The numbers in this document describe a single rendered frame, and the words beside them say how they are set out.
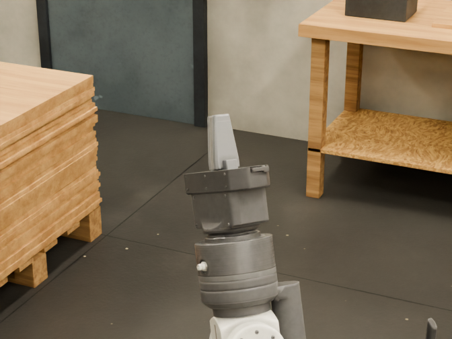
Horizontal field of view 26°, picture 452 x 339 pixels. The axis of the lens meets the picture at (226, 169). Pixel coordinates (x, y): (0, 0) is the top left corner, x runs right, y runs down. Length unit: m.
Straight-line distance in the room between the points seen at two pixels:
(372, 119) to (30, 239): 2.04
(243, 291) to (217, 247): 0.06
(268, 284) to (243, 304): 0.04
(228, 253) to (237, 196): 0.06
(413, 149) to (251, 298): 3.87
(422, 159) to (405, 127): 0.42
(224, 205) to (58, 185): 3.19
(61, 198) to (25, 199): 0.27
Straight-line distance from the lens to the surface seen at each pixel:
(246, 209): 1.06
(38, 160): 4.07
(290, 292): 1.10
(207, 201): 1.09
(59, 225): 4.29
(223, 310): 1.09
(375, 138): 5.00
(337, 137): 5.00
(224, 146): 1.09
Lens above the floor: 2.10
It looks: 23 degrees down
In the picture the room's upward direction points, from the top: straight up
